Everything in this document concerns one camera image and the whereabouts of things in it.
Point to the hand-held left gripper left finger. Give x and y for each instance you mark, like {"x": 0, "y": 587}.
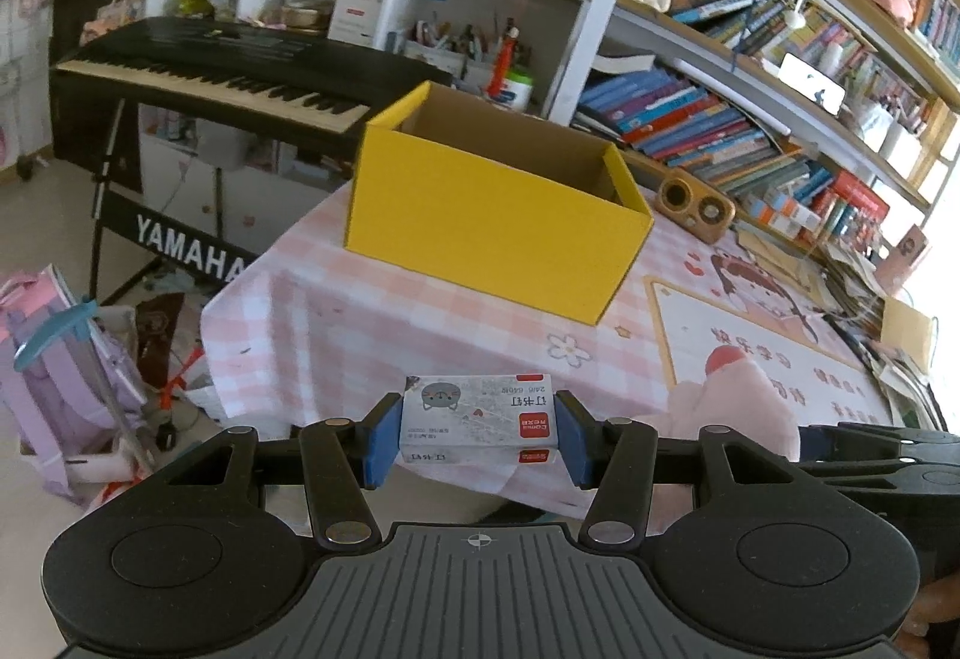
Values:
{"x": 379, "y": 438}

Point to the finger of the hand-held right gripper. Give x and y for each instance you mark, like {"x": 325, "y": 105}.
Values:
{"x": 862, "y": 455}
{"x": 900, "y": 432}

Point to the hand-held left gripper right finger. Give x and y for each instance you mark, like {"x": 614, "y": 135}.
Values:
{"x": 574, "y": 441}

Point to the grey staple box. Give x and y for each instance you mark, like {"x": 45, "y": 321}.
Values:
{"x": 472, "y": 419}

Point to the pink plush toy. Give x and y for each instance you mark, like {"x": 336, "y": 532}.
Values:
{"x": 735, "y": 411}

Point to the yellow cardboard box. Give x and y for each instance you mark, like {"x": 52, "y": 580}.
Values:
{"x": 480, "y": 231}

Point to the person's right hand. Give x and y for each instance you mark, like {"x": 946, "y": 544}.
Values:
{"x": 937, "y": 621}

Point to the brown envelope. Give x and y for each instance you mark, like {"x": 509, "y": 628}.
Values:
{"x": 904, "y": 329}

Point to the white printed desk mat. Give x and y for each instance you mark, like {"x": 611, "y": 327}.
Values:
{"x": 690, "y": 329}

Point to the stack of papers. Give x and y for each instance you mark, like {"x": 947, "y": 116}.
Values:
{"x": 855, "y": 276}

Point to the pink printed card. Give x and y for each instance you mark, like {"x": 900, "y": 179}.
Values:
{"x": 904, "y": 254}

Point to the wooden retro radio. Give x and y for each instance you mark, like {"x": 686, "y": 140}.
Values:
{"x": 694, "y": 209}

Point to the black keyboard stand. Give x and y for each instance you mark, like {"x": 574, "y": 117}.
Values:
{"x": 180, "y": 246}

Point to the pink purple backpack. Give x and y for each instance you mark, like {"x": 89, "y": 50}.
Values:
{"x": 52, "y": 389}

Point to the row of thick colourful books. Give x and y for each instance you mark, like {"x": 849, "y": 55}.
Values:
{"x": 675, "y": 119}

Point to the white jar with green lid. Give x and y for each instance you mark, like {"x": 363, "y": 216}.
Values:
{"x": 519, "y": 92}

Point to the white cabinet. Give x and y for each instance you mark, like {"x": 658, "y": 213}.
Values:
{"x": 172, "y": 141}

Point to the thick black book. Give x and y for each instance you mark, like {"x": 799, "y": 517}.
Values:
{"x": 622, "y": 65}

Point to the white pen holder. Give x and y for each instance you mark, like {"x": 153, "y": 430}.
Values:
{"x": 476, "y": 70}
{"x": 431, "y": 59}

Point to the red tassel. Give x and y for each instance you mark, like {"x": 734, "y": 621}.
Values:
{"x": 501, "y": 66}

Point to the white box with red label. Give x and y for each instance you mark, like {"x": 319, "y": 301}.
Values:
{"x": 352, "y": 21}

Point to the black electronic keyboard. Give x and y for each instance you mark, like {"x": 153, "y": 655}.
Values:
{"x": 225, "y": 47}

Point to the brown bowl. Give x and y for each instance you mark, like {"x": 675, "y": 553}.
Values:
{"x": 306, "y": 15}

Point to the white wooden bookshelf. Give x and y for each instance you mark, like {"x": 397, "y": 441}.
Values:
{"x": 600, "y": 6}

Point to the green toy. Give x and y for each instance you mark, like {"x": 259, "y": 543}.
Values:
{"x": 193, "y": 3}

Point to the pink tote bag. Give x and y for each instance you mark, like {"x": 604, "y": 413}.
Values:
{"x": 112, "y": 17}

